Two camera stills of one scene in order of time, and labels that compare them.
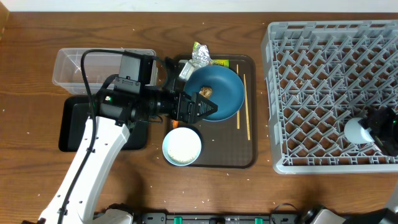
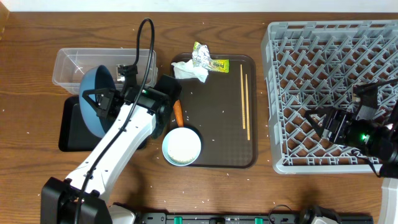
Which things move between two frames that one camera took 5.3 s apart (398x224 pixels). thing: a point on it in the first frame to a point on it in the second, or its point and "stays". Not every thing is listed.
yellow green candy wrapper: x=220 y=62 stays
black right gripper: x=376 y=126 to x=331 y=125
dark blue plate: x=228 y=91 to x=97 y=78
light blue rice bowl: x=181 y=146 stays
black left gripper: x=186 y=106 to x=104 y=101
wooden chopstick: x=247 y=119 stays
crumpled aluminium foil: x=200 y=56 stays
